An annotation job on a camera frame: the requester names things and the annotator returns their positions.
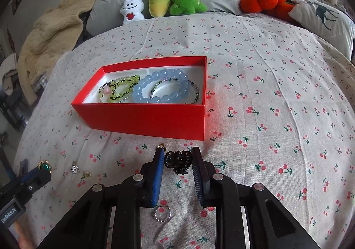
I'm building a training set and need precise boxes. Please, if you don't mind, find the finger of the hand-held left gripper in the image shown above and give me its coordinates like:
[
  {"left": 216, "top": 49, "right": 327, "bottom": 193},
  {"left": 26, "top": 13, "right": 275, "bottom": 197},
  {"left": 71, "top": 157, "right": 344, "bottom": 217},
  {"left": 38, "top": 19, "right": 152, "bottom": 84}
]
[
  {"left": 17, "top": 166, "right": 52, "bottom": 194},
  {"left": 16, "top": 158, "right": 29, "bottom": 181}
]

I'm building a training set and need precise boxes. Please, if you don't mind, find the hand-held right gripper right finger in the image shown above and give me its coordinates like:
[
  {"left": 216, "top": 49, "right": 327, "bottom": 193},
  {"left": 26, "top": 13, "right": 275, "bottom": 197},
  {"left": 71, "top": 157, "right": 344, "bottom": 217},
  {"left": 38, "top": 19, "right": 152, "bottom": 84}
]
[{"left": 191, "top": 147, "right": 321, "bottom": 249}]

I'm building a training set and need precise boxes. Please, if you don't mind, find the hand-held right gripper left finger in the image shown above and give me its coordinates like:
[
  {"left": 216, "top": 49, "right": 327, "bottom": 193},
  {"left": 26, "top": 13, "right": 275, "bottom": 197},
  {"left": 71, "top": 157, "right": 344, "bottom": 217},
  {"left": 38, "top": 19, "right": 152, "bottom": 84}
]
[{"left": 36, "top": 150, "right": 165, "bottom": 249}]

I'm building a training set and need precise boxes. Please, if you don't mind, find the green gem ring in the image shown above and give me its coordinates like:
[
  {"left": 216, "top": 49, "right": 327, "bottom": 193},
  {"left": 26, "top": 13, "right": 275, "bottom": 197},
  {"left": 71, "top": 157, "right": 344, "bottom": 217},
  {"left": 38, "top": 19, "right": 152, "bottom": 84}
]
[{"left": 38, "top": 161, "right": 53, "bottom": 174}]

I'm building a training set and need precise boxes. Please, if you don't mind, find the black hair claw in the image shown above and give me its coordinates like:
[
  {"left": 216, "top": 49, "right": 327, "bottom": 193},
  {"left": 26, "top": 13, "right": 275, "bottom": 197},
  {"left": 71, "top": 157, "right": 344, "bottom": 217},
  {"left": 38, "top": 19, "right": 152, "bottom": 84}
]
[{"left": 164, "top": 150, "right": 193, "bottom": 175}]

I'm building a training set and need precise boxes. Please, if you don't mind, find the red cardboard box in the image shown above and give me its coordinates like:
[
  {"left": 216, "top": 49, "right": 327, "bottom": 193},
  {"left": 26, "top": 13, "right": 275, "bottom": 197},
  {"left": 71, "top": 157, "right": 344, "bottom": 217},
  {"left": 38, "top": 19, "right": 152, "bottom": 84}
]
[{"left": 71, "top": 56, "right": 208, "bottom": 141}]

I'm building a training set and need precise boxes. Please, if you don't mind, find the blue bead bracelet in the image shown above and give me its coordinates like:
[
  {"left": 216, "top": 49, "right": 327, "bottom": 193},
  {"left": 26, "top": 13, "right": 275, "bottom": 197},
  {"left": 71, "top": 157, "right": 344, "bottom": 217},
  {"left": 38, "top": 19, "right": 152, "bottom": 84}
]
[{"left": 132, "top": 68, "right": 193, "bottom": 105}]

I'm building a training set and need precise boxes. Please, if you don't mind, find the thin multicolour beaded bracelet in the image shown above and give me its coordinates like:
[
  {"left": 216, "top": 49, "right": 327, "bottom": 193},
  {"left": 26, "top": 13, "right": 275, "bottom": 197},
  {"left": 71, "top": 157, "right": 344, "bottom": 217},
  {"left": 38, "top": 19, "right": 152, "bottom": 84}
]
[{"left": 150, "top": 78, "right": 200, "bottom": 105}]

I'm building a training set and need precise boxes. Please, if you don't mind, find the green yellow beaded bracelet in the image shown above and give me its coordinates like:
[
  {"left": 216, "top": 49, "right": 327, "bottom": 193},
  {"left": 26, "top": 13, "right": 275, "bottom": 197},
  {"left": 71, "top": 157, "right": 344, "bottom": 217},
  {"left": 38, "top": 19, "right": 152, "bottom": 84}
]
[{"left": 98, "top": 74, "right": 140, "bottom": 104}]

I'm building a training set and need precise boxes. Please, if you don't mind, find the person's left hand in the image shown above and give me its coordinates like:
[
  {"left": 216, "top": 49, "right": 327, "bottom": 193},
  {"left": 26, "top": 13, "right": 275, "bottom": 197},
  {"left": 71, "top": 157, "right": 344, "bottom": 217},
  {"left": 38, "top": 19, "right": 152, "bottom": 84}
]
[{"left": 12, "top": 221, "right": 37, "bottom": 249}]

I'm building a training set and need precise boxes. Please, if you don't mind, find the beige quilted blanket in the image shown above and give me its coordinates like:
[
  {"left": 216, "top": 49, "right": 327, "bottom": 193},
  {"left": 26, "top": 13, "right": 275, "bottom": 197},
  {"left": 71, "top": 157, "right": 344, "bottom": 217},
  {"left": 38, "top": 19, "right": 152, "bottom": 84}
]
[{"left": 18, "top": 0, "right": 99, "bottom": 86}]

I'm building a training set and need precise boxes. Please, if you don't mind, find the white rabbit plush toy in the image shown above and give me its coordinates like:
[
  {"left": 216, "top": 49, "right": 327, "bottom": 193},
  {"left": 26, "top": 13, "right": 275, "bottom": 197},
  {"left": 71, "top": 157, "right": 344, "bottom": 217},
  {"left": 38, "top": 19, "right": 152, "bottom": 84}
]
[{"left": 120, "top": 0, "right": 146, "bottom": 26}]

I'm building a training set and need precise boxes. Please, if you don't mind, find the deer print pillow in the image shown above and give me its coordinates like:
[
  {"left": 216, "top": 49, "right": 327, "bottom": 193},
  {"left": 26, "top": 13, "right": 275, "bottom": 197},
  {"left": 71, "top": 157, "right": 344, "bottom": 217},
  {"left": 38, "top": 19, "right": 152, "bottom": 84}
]
[{"left": 288, "top": 0, "right": 355, "bottom": 58}]

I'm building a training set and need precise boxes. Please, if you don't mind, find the silver rhinestone ring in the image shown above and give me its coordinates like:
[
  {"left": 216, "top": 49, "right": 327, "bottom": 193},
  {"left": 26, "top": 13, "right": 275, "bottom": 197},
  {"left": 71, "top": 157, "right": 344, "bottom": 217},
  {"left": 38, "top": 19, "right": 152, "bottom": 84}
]
[{"left": 152, "top": 206, "right": 172, "bottom": 222}]

